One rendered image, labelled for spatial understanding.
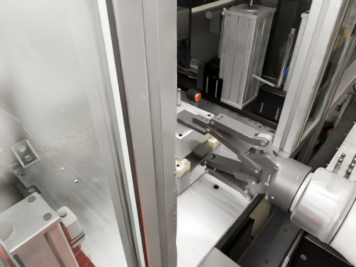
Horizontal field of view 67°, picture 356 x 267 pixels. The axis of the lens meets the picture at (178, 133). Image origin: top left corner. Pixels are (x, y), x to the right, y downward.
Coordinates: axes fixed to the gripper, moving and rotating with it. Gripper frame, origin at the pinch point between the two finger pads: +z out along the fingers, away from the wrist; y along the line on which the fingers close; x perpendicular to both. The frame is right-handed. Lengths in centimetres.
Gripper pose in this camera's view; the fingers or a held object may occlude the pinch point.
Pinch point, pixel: (192, 133)
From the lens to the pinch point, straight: 49.5
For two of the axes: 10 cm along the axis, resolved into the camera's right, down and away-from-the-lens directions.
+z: -7.5, -4.2, 5.2
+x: -6.6, 4.6, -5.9
